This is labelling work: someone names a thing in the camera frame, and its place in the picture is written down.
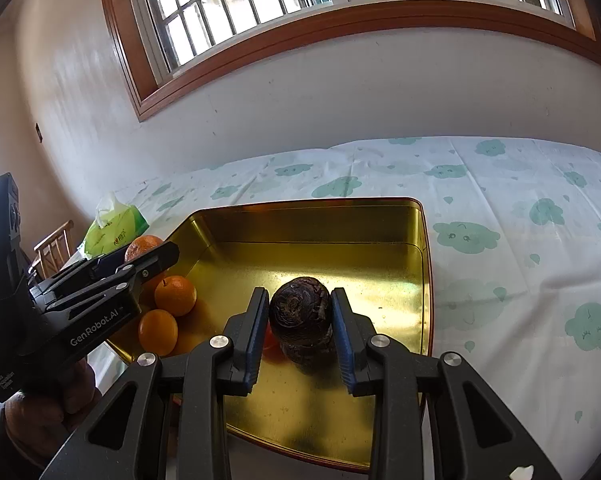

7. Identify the orange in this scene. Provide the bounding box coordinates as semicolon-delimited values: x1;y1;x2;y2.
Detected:
154;275;198;317
124;235;165;263

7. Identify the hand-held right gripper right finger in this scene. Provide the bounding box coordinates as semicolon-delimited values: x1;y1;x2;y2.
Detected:
331;286;564;480

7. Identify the green tissue box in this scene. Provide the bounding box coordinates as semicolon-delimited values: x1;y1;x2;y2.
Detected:
83;192;148;261

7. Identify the red and gold tin box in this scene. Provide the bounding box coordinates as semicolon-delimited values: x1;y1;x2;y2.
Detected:
105;197;434;473

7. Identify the cloud print tablecloth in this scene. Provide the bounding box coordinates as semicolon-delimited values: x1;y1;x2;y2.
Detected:
63;136;601;480

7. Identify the barred window with wooden frame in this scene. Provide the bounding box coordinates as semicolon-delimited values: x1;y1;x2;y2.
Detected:
97;0;601;122

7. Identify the wooden chair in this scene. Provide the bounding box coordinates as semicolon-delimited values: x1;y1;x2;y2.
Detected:
34;220;76;281

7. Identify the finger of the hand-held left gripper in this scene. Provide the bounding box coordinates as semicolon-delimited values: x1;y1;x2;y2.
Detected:
45;241;180;318
28;249;131;296

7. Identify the person's left hand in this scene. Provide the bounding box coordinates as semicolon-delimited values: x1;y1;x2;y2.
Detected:
5;357;101;466

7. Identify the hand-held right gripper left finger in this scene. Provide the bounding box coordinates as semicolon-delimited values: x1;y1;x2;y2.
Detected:
40;286;271;480

